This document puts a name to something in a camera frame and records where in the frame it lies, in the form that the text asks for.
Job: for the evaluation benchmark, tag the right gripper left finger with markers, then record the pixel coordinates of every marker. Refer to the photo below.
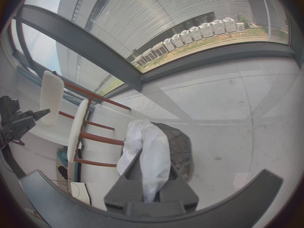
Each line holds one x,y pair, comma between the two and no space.
128,186

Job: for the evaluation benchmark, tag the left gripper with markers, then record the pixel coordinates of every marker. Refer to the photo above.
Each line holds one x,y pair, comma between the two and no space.
19,127

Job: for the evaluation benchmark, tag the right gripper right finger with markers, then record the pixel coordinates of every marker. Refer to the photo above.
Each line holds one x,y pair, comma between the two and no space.
180,191

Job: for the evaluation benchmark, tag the white paper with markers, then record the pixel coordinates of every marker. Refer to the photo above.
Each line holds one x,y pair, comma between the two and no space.
154,151

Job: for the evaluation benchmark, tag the black plastic bag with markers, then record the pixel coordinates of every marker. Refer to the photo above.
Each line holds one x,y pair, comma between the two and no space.
181,146

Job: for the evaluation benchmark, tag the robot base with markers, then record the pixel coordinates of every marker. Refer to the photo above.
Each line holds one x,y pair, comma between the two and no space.
79,193

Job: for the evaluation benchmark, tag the white chair with brown legs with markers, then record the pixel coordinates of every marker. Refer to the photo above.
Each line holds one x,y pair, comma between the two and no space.
51,98

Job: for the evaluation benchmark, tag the window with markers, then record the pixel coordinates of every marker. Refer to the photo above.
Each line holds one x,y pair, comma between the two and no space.
95,44

